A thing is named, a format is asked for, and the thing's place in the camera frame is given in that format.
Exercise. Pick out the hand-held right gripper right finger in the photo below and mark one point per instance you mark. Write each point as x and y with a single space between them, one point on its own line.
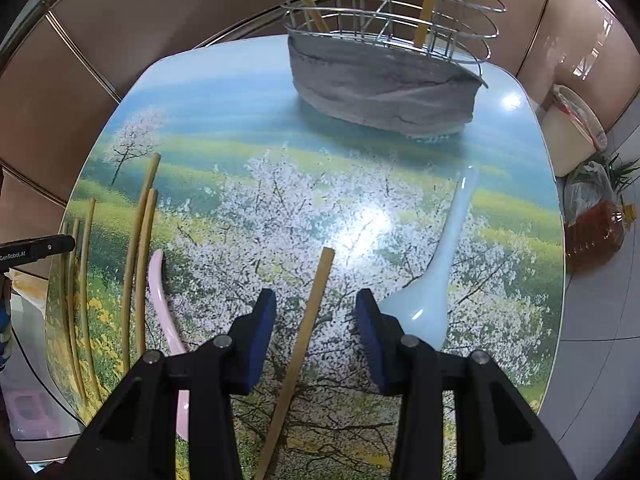
372 345

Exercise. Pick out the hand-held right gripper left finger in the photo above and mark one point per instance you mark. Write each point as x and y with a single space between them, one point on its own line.
260 340

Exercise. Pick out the pale blue ceramic spoon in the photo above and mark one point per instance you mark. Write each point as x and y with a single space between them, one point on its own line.
425 305

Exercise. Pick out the blue patterned cloth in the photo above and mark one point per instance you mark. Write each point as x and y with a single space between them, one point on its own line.
5 330

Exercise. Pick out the pink ceramic spoon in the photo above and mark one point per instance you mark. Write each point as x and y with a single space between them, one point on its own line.
160 290

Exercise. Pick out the pink plastic stool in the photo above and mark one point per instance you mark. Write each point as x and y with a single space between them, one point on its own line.
25 407

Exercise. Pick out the large amber oil bottle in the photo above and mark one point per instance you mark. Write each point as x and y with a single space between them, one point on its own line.
595 240

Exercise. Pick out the clear plastic bag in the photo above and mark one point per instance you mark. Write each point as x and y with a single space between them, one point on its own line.
587 185

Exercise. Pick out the beige trash bin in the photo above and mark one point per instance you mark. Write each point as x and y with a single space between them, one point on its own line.
565 145

